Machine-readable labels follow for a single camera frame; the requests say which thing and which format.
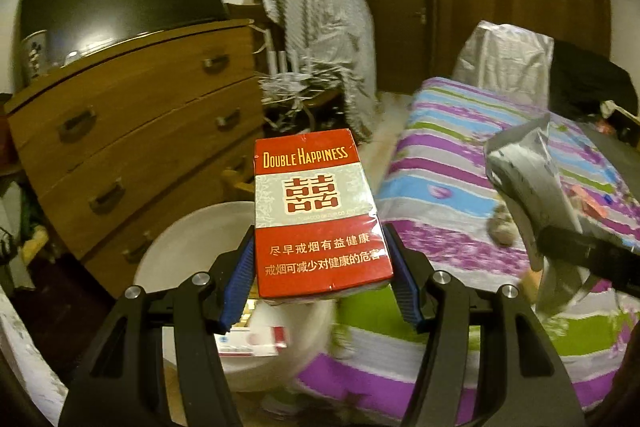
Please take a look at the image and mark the pile of clothes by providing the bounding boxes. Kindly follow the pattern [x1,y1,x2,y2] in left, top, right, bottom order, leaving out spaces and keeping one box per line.
[0,92,56,288]

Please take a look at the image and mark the tangle of white cables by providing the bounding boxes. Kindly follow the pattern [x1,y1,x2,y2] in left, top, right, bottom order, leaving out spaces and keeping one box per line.
[259,74,346,130]

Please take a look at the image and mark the white plastic bucket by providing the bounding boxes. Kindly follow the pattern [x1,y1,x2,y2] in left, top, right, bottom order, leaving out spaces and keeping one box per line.
[132,201,341,393]

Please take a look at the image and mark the chair with striped cloth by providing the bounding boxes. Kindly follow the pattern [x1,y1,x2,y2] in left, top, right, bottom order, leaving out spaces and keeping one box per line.
[248,0,378,142]

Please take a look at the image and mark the wooden chest of drawers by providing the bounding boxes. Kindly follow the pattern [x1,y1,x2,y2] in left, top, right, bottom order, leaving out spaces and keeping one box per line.
[5,18,271,298]

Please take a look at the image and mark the brown wooden door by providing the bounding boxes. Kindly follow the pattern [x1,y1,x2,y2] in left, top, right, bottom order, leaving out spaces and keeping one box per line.
[347,0,433,92]

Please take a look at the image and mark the silver foil bag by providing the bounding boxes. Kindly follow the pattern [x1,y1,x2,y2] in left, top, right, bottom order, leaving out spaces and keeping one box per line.
[451,21,556,108]

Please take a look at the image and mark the dark clothing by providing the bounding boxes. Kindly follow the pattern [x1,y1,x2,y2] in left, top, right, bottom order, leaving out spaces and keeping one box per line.
[550,39,640,132]

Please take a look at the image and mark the grey plastic packaging bag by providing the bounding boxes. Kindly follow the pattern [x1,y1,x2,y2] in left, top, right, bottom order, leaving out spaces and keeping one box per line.
[484,117,640,318]

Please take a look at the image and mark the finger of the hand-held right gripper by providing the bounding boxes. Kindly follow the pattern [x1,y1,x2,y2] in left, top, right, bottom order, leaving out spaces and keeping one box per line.
[537,224,640,300]

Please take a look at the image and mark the small brown crumpled item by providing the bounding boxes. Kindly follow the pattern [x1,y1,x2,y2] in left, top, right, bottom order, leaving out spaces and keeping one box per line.
[487,207,519,246]

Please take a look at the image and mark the white plastic sheet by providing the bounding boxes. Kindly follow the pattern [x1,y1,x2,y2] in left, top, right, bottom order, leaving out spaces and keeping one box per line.
[0,292,68,413]

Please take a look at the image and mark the small red white box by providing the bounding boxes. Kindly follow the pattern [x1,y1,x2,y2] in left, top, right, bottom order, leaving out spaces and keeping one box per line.
[215,326,291,359]

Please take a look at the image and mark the printed white cup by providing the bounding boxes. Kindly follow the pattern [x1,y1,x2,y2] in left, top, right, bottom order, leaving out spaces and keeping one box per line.
[20,29,49,82]

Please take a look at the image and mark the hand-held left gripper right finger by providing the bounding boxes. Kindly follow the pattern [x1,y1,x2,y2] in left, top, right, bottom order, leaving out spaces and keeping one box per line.
[383,223,586,427]

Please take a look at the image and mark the red cigarette pack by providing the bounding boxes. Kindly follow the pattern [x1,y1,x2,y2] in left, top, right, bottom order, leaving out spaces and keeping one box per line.
[252,130,396,304]

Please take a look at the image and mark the white wifi router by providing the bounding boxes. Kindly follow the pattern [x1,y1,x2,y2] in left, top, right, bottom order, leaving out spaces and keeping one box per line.
[257,46,321,92]

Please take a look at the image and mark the bed with striped floral sheet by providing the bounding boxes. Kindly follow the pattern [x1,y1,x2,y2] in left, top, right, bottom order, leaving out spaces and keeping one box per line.
[295,77,640,423]

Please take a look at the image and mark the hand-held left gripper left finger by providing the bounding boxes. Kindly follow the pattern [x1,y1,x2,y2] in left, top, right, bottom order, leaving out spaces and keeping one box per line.
[59,224,258,427]

